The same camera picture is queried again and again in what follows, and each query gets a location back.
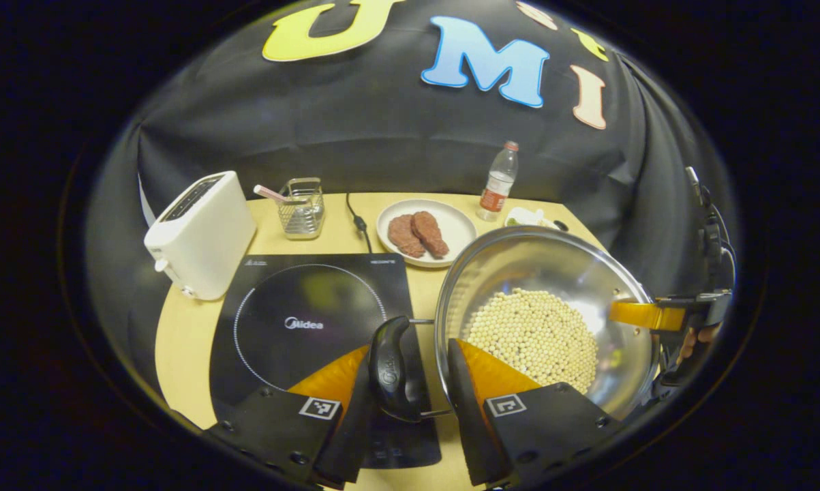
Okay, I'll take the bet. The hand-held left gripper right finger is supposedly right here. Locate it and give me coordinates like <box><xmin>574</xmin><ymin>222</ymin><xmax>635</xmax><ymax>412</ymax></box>
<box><xmin>447</xmin><ymin>339</ymin><xmax>625</xmax><ymax>486</ymax></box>

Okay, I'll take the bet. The white divided dish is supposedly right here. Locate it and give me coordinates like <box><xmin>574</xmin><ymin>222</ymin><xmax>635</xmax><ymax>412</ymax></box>
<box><xmin>504</xmin><ymin>207</ymin><xmax>560</xmax><ymax>231</ymax></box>

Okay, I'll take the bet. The white round plate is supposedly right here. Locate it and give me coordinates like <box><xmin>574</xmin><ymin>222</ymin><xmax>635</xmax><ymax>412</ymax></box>
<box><xmin>376</xmin><ymin>199</ymin><xmax>479</xmax><ymax>269</ymax></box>

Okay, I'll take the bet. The clear plastic water bottle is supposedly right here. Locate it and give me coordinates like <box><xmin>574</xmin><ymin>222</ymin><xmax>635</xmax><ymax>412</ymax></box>
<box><xmin>476</xmin><ymin>140</ymin><xmax>519</xmax><ymax>222</ymax></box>

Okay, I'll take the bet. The black power cable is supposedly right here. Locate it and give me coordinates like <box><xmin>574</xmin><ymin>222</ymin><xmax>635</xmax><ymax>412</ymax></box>
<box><xmin>346</xmin><ymin>193</ymin><xmax>374</xmax><ymax>254</ymax></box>

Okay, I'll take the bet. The brown meat patty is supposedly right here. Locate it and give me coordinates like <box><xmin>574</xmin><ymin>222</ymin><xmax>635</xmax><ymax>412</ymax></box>
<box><xmin>388</xmin><ymin>215</ymin><xmax>425</xmax><ymax>258</ymax></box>
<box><xmin>411</xmin><ymin>211</ymin><xmax>450</xmax><ymax>258</ymax></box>

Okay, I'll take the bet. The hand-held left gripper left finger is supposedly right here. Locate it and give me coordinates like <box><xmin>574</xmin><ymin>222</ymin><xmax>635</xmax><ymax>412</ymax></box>
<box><xmin>202</xmin><ymin>344</ymin><xmax>373</xmax><ymax>488</ymax></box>

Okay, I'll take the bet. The stainless steel pot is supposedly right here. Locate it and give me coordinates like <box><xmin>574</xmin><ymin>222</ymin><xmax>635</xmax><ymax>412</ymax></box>
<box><xmin>369</xmin><ymin>226</ymin><xmax>661</xmax><ymax>423</ymax></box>

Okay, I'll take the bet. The white toaster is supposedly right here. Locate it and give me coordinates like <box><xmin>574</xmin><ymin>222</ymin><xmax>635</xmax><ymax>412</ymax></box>
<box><xmin>144</xmin><ymin>170</ymin><xmax>257</xmax><ymax>301</ymax></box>

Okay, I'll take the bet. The small wire basket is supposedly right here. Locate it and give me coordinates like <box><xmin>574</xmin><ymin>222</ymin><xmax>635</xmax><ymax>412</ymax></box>
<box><xmin>277</xmin><ymin>177</ymin><xmax>326</xmax><ymax>241</ymax></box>

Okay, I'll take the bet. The heap of yellow soybeans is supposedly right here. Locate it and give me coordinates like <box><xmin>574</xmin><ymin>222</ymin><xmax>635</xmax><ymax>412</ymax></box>
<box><xmin>464</xmin><ymin>288</ymin><xmax>599</xmax><ymax>395</ymax></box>

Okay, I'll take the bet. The black induction cooktop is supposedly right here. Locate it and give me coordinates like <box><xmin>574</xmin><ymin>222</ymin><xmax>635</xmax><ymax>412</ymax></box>
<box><xmin>209</xmin><ymin>254</ymin><xmax>443</xmax><ymax>470</ymax></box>

